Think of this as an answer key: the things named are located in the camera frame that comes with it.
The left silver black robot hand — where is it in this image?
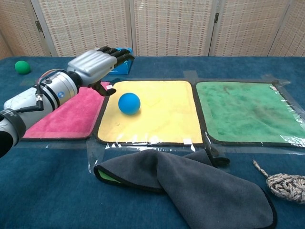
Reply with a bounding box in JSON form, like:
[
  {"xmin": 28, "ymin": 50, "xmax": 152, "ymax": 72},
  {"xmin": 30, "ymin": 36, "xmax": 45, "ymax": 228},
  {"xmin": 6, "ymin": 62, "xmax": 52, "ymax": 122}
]
[{"xmin": 67, "ymin": 47, "xmax": 135, "ymax": 97}]

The yellow cloth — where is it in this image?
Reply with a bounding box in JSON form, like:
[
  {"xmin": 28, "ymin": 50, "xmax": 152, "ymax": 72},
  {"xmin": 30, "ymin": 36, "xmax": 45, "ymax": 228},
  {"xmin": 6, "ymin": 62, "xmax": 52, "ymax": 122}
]
[{"xmin": 96, "ymin": 80, "xmax": 204, "ymax": 146}]

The green cloth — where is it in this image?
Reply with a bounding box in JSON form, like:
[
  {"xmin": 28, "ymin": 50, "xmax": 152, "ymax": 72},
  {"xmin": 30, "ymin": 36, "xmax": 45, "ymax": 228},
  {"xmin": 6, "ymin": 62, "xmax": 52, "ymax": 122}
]
[{"xmin": 194, "ymin": 81, "xmax": 305, "ymax": 147}]

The dark grey towel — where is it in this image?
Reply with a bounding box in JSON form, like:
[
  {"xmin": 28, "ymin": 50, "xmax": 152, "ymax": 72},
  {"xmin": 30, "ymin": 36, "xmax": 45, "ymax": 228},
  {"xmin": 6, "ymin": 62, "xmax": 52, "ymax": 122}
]
[{"xmin": 93, "ymin": 149, "xmax": 278, "ymax": 229}]

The green ball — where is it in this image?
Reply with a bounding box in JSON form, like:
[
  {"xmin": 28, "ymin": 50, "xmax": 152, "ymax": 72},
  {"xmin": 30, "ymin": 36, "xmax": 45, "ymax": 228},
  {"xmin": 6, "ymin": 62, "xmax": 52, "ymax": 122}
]
[{"xmin": 14, "ymin": 60, "xmax": 31, "ymax": 75}]

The blue carpet table cover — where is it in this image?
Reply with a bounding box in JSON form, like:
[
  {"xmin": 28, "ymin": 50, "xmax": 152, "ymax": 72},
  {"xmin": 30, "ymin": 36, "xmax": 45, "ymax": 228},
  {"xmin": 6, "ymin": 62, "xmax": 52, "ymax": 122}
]
[{"xmin": 0, "ymin": 56, "xmax": 305, "ymax": 229}]

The blue ball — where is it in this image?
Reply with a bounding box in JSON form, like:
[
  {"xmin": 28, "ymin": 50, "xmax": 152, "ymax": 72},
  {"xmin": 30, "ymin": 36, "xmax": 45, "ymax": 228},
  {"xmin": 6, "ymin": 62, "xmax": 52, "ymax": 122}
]
[{"xmin": 118, "ymin": 92, "xmax": 141, "ymax": 116}]

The woven folding screen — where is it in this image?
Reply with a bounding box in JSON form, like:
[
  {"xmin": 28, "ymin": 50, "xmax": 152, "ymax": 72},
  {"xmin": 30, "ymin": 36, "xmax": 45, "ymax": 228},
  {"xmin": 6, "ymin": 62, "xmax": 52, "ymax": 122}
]
[{"xmin": 0, "ymin": 0, "xmax": 305, "ymax": 60}]

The clear plastic sheet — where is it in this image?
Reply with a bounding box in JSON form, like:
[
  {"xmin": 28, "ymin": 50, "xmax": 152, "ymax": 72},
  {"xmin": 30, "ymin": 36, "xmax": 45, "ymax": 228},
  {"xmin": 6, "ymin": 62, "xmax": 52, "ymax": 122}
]
[{"xmin": 19, "ymin": 76, "xmax": 305, "ymax": 175}]

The pink cloth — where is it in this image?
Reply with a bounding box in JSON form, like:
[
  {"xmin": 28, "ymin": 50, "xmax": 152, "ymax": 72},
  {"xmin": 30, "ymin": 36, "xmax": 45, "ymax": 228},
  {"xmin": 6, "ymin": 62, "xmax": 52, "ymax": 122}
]
[{"xmin": 22, "ymin": 81, "xmax": 112, "ymax": 141}]

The beige patterned rope bundle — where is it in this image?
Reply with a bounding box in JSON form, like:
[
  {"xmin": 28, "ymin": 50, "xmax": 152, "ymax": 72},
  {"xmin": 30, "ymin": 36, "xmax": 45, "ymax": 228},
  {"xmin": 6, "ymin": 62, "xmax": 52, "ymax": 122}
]
[{"xmin": 252, "ymin": 159, "xmax": 305, "ymax": 205}]

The blue cookie box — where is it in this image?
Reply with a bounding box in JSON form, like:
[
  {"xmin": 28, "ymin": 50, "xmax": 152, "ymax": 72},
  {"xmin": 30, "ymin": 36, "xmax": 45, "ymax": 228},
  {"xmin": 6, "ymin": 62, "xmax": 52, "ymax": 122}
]
[{"xmin": 107, "ymin": 47, "xmax": 134, "ymax": 76}]

